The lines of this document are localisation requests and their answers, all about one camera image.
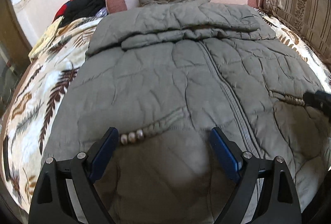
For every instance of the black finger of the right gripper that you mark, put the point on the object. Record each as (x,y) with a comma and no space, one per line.
(319,99)

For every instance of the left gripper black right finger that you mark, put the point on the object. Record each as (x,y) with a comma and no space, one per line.
(278,201)

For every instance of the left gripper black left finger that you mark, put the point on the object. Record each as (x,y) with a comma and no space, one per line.
(51,202)

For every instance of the grey quilted hooded jacket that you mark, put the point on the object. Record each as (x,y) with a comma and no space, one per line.
(179,68)

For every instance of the black and red clothes pile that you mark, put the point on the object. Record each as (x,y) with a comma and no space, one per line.
(75,9)

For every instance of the leaf patterned fleece blanket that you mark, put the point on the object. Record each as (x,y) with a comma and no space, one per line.
(29,120)

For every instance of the striped beige sofa cushion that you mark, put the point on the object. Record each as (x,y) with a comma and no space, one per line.
(310,19)

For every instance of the brown wooden glass door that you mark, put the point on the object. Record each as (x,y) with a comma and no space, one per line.
(14,53)

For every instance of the yellow cloth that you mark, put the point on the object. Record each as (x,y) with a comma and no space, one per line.
(46,38)

